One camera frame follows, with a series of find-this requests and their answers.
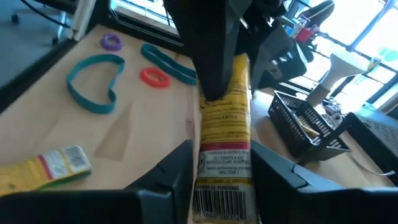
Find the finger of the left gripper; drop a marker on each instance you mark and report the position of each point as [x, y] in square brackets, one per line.
[273, 56]
[208, 46]

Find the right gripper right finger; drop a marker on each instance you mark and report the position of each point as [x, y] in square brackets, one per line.
[280, 193]

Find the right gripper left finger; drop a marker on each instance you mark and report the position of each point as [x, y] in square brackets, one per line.
[168, 186]

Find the red coil wristband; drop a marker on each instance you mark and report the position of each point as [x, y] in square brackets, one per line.
[142, 77]

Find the purple coil wristband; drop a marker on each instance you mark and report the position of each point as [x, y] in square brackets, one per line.
[103, 43]

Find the office chair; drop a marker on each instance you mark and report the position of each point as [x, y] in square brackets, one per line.
[62, 20]

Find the black plastic basket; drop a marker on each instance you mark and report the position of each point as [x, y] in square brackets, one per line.
[289, 124]

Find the white mushroom lamp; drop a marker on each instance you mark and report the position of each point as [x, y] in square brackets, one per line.
[342, 67]

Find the large window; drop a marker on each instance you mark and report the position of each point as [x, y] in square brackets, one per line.
[373, 31]

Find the black mesh riser shelf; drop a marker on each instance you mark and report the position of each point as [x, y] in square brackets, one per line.
[379, 137]

